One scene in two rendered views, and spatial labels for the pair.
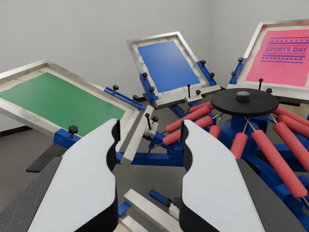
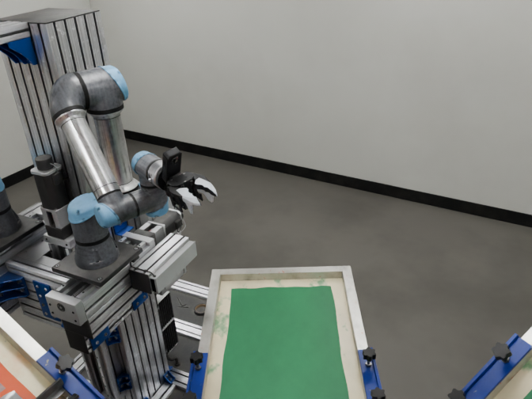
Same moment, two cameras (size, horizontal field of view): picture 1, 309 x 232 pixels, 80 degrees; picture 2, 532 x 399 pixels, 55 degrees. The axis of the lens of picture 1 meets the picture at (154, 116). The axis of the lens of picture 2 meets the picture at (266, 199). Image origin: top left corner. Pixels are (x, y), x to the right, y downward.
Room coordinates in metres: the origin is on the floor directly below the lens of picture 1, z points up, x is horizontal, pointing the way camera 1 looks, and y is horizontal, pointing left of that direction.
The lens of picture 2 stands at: (1.06, -0.64, 2.29)
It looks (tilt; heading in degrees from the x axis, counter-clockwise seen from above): 29 degrees down; 138
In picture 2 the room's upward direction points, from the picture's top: 3 degrees counter-clockwise
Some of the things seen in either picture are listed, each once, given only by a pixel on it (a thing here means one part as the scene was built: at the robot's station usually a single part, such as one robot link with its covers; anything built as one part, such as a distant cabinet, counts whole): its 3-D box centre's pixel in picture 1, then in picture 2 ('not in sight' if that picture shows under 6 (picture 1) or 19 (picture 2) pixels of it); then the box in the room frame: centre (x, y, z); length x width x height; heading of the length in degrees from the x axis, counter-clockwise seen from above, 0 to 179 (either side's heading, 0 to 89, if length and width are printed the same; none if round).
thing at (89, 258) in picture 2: not in sight; (94, 245); (-0.46, -0.09, 1.31); 0.15 x 0.15 x 0.10
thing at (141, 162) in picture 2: not in sight; (150, 168); (-0.19, 0.02, 1.65); 0.11 x 0.08 x 0.09; 177
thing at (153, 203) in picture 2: not in sight; (150, 199); (-0.19, 0.01, 1.56); 0.11 x 0.08 x 0.11; 87
